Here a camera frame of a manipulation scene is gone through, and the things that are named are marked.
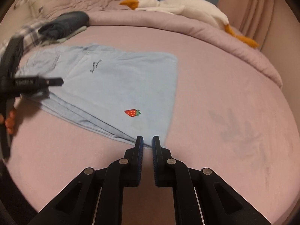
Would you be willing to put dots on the pink bed sheet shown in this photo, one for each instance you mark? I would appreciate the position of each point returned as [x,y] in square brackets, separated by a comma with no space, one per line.
[222,98]

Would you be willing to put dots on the light blue strawberry pants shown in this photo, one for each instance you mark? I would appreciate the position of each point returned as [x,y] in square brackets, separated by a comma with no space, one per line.
[117,86]

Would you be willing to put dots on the person's left hand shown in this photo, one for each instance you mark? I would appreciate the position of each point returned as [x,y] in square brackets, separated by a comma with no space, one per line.
[10,121]

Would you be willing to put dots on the pink quilt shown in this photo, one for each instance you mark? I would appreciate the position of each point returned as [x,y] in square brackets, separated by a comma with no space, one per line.
[187,28]

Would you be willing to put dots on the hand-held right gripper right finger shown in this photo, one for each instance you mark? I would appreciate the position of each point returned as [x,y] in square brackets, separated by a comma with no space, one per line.
[154,154]

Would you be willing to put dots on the pink curtain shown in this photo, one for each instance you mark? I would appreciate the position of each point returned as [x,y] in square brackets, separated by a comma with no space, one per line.
[253,4]

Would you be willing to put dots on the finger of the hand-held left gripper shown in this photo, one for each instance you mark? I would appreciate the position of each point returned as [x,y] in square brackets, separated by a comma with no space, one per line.
[46,82]
[35,95]

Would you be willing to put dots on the folded dark blue garment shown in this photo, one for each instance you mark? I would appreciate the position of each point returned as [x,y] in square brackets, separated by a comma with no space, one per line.
[68,20]

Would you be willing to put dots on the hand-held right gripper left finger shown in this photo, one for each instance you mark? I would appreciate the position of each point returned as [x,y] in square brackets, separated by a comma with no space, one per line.
[140,154]

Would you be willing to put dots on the white goose plush toy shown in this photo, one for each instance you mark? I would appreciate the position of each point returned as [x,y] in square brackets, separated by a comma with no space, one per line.
[187,7]

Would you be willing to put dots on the plaid pillow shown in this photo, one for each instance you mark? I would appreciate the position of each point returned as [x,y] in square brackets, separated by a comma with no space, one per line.
[32,31]

